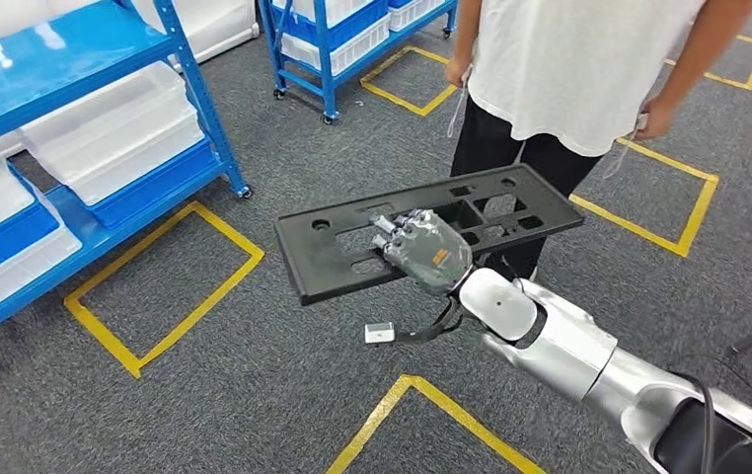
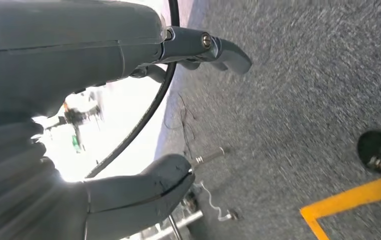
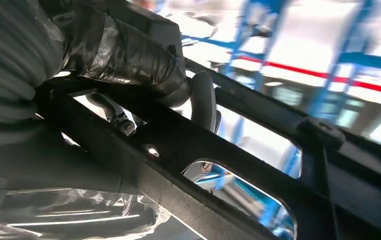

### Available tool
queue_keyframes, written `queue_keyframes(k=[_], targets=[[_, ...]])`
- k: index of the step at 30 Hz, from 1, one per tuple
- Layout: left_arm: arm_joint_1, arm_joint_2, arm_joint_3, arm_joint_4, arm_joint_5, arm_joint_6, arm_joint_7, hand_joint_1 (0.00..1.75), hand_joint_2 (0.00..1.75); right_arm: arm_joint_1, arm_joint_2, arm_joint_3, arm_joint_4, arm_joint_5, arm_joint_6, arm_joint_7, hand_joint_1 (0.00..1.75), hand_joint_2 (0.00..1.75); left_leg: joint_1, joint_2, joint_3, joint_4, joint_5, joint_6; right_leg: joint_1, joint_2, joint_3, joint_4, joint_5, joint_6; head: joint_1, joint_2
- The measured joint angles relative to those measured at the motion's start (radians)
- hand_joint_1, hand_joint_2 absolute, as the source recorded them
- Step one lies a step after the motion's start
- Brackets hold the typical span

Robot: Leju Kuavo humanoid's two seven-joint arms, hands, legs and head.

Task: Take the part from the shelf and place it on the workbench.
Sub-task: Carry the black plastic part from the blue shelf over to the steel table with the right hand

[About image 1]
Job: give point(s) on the person's hand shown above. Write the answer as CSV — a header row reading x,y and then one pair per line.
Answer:
x,y
459,71
657,119

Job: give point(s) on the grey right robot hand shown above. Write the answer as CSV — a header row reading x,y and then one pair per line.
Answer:
x,y
428,252

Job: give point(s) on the black plastic panel part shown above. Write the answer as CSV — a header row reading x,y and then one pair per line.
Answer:
x,y
323,261

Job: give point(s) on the person's forearm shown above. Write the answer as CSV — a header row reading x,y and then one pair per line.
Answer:
x,y
467,29
709,46

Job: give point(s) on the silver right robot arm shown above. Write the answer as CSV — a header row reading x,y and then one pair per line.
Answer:
x,y
565,340

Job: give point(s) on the blue metal shelf rack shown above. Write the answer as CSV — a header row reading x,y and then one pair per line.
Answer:
x,y
325,72
36,85

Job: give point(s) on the yellow floor tape square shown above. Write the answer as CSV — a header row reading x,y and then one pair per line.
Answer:
x,y
382,96
98,335
698,216

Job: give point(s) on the person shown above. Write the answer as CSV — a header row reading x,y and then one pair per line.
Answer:
x,y
579,65

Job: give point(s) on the white car with red stripe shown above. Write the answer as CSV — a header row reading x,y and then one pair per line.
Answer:
x,y
219,26

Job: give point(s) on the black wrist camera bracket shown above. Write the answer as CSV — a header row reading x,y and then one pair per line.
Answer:
x,y
422,336

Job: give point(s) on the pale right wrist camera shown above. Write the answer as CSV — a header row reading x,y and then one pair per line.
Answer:
x,y
379,333

